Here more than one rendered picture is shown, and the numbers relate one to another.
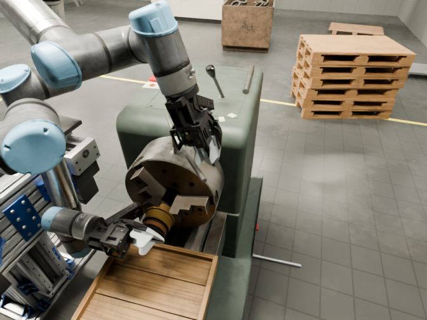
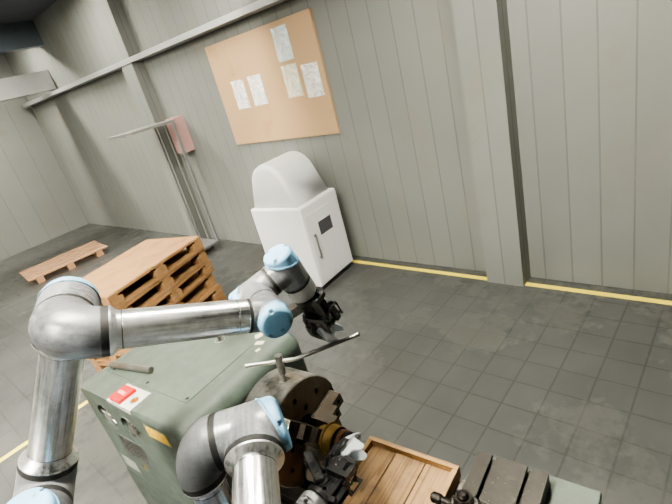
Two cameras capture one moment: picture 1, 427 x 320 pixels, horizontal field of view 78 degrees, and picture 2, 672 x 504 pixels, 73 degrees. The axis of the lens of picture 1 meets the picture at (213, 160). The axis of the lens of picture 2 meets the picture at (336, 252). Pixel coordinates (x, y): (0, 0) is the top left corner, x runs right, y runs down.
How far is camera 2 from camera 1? 1.01 m
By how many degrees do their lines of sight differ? 55
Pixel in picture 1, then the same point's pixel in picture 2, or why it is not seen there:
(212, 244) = not seen: hidden behind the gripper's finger
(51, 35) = (259, 302)
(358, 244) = (356, 399)
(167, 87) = (310, 291)
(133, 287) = not seen: outside the picture
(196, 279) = (385, 461)
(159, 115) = (215, 390)
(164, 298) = (397, 491)
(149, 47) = (296, 272)
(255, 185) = not seen: hidden behind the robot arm
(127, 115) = (188, 421)
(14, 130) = (267, 409)
